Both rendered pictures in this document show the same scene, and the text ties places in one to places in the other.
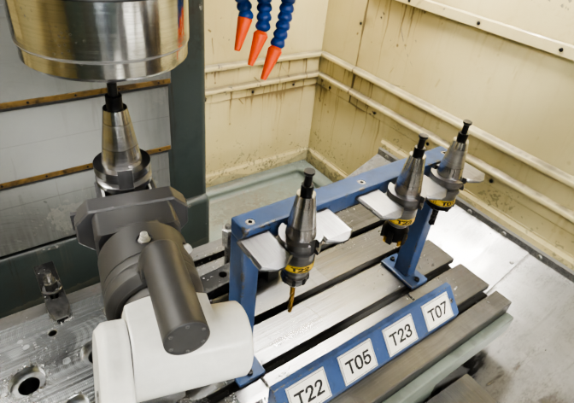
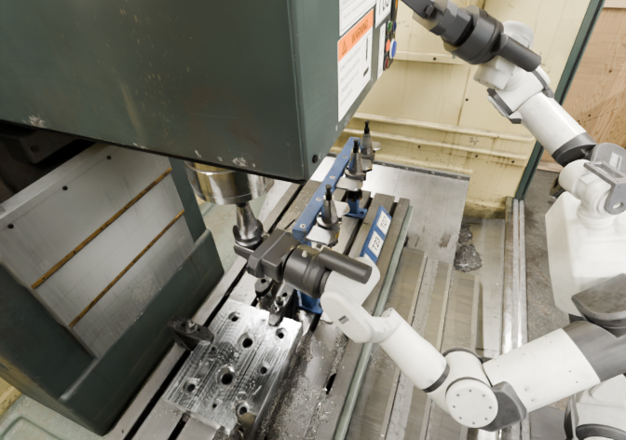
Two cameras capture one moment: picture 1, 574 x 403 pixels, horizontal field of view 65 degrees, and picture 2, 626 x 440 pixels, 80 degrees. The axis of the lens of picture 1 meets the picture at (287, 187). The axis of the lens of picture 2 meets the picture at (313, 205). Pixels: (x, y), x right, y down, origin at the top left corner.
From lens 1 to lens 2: 0.41 m
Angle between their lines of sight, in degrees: 21
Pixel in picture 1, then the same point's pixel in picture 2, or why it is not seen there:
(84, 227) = (259, 268)
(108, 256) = (294, 270)
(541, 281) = (413, 180)
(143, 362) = (355, 294)
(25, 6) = (227, 178)
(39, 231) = (131, 309)
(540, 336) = (426, 209)
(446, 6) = not seen: hidden behind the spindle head
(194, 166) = (196, 214)
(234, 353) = (374, 274)
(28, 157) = (111, 264)
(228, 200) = not seen: hidden behind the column
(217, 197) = not seen: hidden behind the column
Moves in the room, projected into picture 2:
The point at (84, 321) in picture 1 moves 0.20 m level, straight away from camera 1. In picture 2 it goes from (224, 332) to (169, 304)
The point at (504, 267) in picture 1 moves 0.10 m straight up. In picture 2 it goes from (392, 183) to (394, 164)
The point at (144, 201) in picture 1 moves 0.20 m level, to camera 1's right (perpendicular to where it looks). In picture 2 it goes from (276, 240) to (358, 206)
